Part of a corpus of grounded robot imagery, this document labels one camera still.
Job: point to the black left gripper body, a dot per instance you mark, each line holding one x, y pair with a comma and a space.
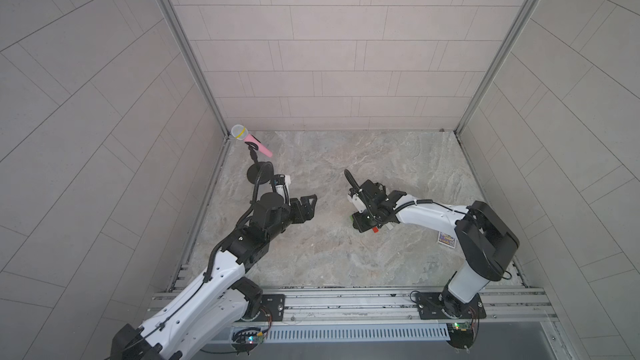
302, 207

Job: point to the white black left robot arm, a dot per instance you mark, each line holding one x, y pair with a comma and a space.
215, 280

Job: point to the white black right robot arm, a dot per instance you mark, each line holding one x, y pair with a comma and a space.
488, 244

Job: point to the colourful small card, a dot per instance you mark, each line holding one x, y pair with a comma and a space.
447, 240

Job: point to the pink toy microphone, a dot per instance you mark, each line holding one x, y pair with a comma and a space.
240, 133

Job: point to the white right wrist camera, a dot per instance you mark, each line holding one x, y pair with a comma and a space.
356, 201

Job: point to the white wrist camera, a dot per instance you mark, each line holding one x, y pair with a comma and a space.
281, 181
356, 201

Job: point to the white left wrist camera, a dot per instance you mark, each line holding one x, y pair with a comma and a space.
281, 181

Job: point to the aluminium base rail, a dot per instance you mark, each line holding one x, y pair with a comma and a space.
371, 315

